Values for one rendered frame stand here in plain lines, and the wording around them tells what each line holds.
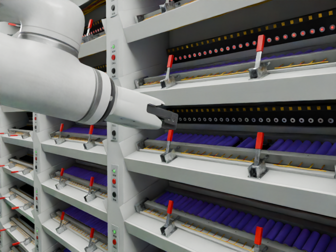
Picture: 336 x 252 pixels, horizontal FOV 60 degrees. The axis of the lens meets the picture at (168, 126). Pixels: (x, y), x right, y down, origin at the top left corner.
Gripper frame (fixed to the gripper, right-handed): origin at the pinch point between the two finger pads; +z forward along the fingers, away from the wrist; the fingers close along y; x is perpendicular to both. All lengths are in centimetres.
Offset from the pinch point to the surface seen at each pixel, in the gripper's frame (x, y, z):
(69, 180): -24, -87, 29
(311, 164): -4.0, 19.8, 20.9
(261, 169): -6.3, 11.5, 17.5
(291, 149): -1.1, 14.2, 24.4
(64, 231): -46, -84, 30
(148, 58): 24.8, -34.2, 20.1
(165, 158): -7.2, -15.2, 16.5
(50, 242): -57, -104, 34
